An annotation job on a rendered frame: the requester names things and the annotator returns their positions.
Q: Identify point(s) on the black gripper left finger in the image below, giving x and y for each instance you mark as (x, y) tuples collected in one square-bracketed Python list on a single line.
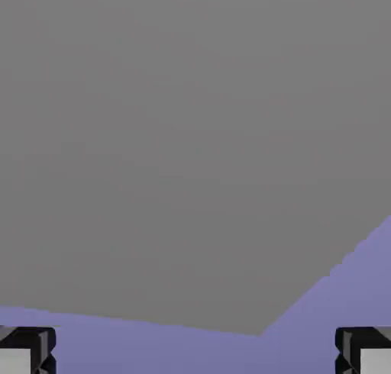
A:
[(27, 339)]

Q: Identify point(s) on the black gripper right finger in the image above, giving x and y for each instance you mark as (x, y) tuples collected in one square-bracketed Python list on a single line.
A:
[(363, 339)]

